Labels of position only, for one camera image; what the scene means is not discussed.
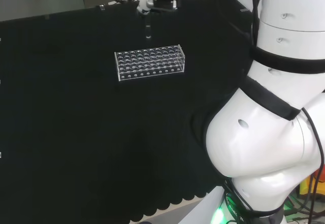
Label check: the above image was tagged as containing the clear glass test tube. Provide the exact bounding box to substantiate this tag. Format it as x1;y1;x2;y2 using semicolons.
145;12;153;40

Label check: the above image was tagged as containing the clear plastic test tube rack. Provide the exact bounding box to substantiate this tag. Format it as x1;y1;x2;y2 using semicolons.
114;44;185;82

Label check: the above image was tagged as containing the black bench cloth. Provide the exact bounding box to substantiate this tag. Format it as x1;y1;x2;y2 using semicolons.
0;0;257;224

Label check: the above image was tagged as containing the yellow stop button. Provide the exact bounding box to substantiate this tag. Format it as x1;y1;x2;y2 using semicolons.
299;175;318;197

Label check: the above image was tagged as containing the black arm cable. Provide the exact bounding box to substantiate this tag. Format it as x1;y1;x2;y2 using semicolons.
300;107;325;224
249;0;264;50

